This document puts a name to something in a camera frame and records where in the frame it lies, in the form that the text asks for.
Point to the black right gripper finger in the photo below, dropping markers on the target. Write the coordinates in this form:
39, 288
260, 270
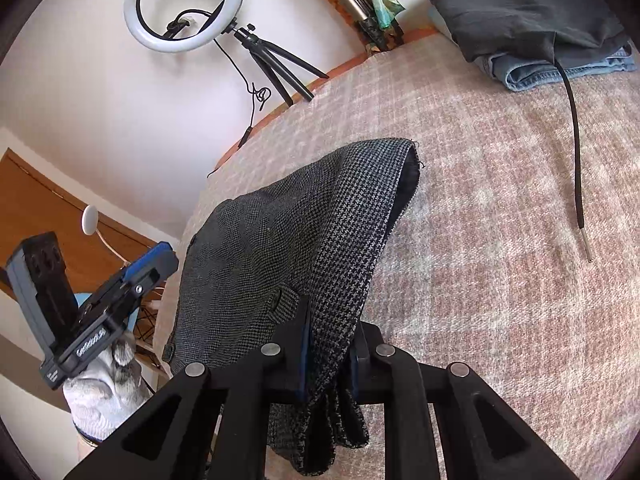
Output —
444, 422
209, 422
37, 274

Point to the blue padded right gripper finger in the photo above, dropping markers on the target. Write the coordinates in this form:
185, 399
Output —
150, 259

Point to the dark grey folded pants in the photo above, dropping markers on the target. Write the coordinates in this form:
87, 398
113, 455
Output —
570, 32

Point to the blue folded jeans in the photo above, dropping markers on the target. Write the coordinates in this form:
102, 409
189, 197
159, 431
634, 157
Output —
519, 74

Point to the pink plaid bedspread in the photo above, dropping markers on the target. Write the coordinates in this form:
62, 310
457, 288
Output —
519, 252

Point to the black mini tripod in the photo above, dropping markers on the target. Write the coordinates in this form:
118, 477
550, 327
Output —
269, 56

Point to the grey houndstooth pants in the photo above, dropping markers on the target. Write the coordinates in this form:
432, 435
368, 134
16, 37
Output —
315, 236

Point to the grey gloved left hand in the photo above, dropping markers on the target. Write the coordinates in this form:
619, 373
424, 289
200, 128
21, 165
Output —
107, 392

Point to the brown wooden door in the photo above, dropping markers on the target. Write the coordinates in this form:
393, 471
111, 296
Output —
31, 204

